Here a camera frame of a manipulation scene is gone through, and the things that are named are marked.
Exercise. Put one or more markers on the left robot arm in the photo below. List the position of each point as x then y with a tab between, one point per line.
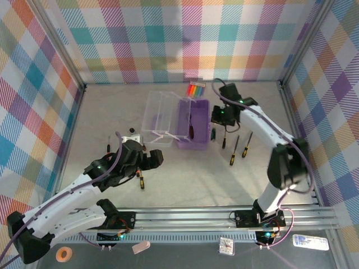
64	218

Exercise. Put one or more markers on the pink eraser block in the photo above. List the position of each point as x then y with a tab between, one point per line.
140	247

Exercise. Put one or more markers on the small black socket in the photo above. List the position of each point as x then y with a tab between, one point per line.
131	130

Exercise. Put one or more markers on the pack of rainbow coloured markers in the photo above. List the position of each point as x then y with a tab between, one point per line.
196	90

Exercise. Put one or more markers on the aluminium frame post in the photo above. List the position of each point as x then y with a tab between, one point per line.
59	42
305	42

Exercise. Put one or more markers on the white label card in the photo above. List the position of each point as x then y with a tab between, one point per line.
311	243

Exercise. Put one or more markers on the black controller board green light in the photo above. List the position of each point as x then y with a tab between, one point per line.
266	236
108	238

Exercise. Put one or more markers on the stubby yellow black screwdriver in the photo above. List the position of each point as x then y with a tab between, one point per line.
142	182

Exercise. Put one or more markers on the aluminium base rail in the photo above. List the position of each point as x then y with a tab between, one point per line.
182	218

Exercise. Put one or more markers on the purple toolbox with clear lid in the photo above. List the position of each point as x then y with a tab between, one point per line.
199	112

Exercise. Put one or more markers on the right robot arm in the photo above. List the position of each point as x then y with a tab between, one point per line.
266	131

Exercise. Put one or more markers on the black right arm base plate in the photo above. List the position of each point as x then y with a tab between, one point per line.
244	218

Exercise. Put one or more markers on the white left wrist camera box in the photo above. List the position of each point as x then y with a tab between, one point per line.
131	138

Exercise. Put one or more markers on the small white clock box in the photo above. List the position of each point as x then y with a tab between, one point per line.
226	246

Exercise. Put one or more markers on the aluminium table edge rail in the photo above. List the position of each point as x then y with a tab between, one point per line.
73	126
293	123

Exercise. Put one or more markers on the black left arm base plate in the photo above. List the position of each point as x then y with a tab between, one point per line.
126	221

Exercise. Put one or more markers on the orange tape roll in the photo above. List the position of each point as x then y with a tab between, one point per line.
58	254

